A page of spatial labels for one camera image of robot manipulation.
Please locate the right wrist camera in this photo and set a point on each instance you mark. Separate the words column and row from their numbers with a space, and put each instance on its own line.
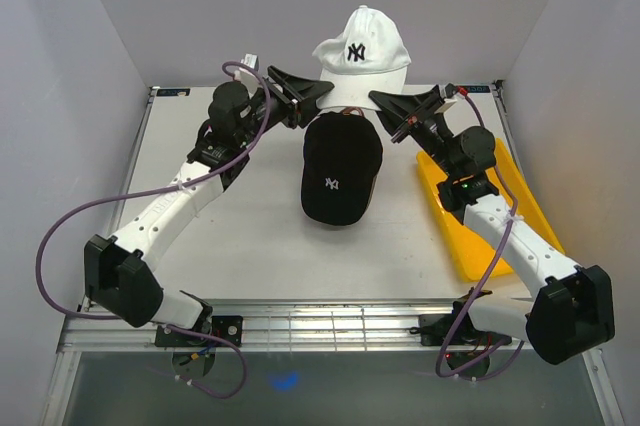
column 448, row 95

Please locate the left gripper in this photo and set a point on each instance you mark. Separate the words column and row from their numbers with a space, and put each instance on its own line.
column 299, row 96

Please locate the yellow plastic tray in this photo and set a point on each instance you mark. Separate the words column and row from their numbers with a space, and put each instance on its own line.
column 472, row 246

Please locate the aluminium table rail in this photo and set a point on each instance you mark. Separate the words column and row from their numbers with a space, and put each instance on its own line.
column 273, row 327

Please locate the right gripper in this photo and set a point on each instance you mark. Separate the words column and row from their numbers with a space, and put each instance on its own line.
column 394, row 111

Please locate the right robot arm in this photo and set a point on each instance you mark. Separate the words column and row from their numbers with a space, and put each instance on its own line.
column 571, row 308

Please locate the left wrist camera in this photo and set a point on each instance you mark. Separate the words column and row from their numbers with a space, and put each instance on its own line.
column 251, row 65

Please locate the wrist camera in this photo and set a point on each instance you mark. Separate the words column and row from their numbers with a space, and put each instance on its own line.
column 448, row 95
column 251, row 65

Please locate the beige cap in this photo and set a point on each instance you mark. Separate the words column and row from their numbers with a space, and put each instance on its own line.
column 371, row 193

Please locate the black cap white logo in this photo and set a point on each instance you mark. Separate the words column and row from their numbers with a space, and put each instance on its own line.
column 341, row 155

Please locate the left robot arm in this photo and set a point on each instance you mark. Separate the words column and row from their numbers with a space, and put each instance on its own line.
column 119, row 270

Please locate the pink cap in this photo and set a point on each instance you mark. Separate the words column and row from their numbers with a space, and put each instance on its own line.
column 352, row 111

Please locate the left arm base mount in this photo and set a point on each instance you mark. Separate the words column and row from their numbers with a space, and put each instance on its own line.
column 227, row 327

